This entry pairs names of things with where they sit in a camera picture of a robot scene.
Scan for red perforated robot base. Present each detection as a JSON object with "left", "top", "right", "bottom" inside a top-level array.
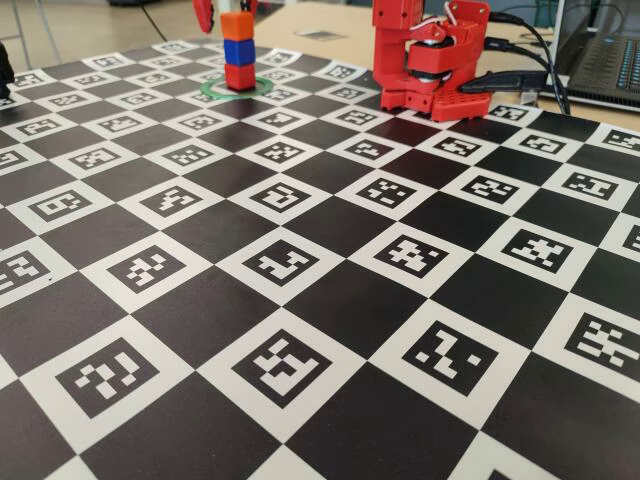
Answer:
[{"left": 379, "top": 87, "right": 492, "bottom": 124}]

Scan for orange cube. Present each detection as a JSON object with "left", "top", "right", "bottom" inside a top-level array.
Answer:
[{"left": 220, "top": 11, "right": 255, "bottom": 42}]

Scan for dark laptop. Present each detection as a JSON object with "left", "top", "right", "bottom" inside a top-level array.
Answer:
[{"left": 552, "top": 0, "right": 640, "bottom": 114}]

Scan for black cable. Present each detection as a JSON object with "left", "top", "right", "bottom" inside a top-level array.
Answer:
[
  {"left": 483, "top": 37, "right": 571, "bottom": 114},
  {"left": 487, "top": 12, "right": 572, "bottom": 116}
]

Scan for green ring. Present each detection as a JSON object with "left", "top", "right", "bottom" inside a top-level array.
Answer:
[{"left": 200, "top": 74, "right": 275, "bottom": 101}]

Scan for black object at mat edge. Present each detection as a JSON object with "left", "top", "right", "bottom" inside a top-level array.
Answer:
[{"left": 0, "top": 42, "right": 15, "bottom": 99}]

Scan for small printed marker sticker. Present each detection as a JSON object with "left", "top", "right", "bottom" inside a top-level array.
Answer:
[{"left": 293, "top": 29, "right": 346, "bottom": 42}]

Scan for black white marker checkerboard mat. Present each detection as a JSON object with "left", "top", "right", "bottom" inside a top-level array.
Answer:
[{"left": 0, "top": 38, "right": 640, "bottom": 480}]

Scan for red cube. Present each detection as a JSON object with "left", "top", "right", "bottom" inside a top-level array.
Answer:
[{"left": 224, "top": 62, "right": 256, "bottom": 91}]

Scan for black clamp handle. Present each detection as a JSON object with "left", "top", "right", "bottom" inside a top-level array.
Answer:
[{"left": 458, "top": 69, "right": 547, "bottom": 96}]

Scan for blue cube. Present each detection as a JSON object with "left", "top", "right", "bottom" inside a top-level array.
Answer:
[{"left": 222, "top": 38, "right": 256, "bottom": 67}]

